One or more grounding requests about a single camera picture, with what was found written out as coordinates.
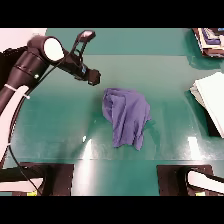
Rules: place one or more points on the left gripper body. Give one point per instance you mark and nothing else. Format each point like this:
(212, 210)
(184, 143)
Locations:
(90, 76)

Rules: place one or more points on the purple T-shirt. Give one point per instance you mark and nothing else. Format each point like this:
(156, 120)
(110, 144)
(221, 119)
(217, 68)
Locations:
(128, 113)

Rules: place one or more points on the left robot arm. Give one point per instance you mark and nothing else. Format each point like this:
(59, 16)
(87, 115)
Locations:
(31, 65)

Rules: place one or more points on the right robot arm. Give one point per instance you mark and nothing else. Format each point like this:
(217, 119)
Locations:
(204, 180)

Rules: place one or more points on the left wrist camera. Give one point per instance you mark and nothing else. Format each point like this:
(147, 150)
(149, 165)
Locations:
(86, 34)

